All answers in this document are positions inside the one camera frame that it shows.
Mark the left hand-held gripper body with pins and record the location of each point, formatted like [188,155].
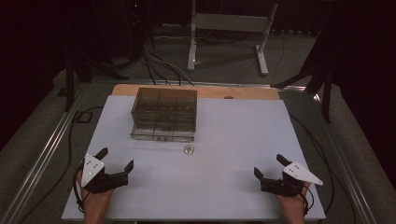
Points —
[101,178]

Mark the aluminium floor rail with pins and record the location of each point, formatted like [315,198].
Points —
[342,161]
[37,161]

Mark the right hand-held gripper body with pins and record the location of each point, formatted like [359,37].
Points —
[288,182]

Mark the black stand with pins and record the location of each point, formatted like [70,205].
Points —
[317,68]
[84,59]

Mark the white table mat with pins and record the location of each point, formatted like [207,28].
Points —
[199,155]

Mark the clear acrylic drawer organizer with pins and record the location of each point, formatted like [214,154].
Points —
[164,114]

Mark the person's right hand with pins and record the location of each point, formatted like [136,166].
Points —
[294,207]

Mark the person's left hand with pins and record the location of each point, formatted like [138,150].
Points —
[93,203]

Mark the white metal table frame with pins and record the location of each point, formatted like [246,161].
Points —
[229,34]

